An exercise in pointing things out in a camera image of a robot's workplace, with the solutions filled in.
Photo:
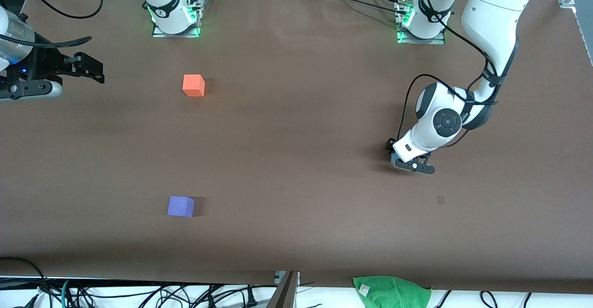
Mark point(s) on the orange foam block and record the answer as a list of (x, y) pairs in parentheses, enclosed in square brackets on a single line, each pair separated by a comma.
[(193, 85)]

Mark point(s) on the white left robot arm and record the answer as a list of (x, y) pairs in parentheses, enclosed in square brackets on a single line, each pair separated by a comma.
[(491, 16)]

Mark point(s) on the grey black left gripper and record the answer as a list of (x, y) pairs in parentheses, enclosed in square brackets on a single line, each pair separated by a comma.
[(390, 145)]

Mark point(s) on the aluminium profile bar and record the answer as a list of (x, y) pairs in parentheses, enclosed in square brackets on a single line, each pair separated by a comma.
[(283, 294)]

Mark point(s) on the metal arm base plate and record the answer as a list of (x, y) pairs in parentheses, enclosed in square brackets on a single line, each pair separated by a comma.
[(160, 34), (403, 40)]

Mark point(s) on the green cloth with label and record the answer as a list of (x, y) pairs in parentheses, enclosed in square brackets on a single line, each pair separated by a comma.
[(394, 293)]

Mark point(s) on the purple foam block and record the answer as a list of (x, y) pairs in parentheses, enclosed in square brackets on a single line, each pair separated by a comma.
[(180, 206)]

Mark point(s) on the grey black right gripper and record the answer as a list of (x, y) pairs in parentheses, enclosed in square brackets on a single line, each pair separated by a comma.
[(45, 63)]

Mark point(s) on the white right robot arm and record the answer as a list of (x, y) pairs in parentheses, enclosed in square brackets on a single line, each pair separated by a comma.
[(167, 7)]

